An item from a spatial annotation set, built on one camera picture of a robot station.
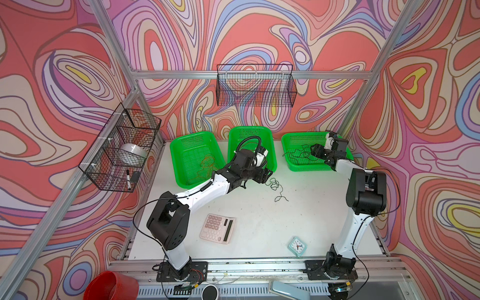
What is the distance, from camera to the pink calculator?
81 cm

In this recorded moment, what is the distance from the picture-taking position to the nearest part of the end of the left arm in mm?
721

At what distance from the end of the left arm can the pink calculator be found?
242 mm
